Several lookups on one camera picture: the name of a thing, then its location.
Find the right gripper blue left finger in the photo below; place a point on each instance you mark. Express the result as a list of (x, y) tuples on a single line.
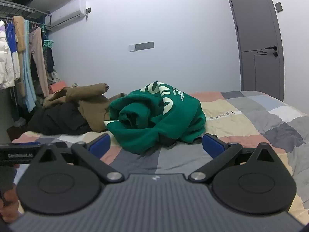
[(96, 148)]

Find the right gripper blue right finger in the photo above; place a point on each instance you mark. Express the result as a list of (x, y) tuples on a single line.
[(214, 146)]

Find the green hooded sweatshirt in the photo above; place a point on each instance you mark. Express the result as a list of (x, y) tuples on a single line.
[(156, 115)]

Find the metal clothes rack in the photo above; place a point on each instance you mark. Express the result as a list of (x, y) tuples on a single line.
[(11, 8)]

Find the person left hand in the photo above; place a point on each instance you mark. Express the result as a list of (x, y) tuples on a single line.
[(9, 198)]

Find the brown garment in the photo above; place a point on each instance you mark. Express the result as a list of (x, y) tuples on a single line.
[(90, 100)]

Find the black garment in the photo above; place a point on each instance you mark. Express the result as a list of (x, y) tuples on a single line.
[(61, 119)]

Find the patchwork bed quilt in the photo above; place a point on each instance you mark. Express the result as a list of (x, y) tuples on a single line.
[(247, 118)]

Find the light blue hanging garment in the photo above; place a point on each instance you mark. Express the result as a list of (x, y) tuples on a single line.
[(30, 98)]

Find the pink box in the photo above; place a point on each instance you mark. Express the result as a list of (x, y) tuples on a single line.
[(56, 87)]

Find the white puffer jacket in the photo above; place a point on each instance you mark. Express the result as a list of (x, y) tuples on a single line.
[(6, 64)]

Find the pink hanging garment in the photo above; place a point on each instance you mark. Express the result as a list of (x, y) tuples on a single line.
[(36, 51)]

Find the blue white hanging garment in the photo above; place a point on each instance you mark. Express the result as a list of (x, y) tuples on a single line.
[(12, 43)]

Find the tan hanging garment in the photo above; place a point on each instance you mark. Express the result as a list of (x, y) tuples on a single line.
[(19, 25)]

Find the grey door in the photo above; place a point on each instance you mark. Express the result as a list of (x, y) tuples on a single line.
[(260, 46)]

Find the white air conditioner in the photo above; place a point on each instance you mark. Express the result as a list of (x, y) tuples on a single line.
[(68, 14)]

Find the grey wall switch panel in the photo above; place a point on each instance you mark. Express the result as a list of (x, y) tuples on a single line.
[(141, 46)]

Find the grey light switch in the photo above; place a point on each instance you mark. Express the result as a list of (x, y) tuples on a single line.
[(278, 7)]

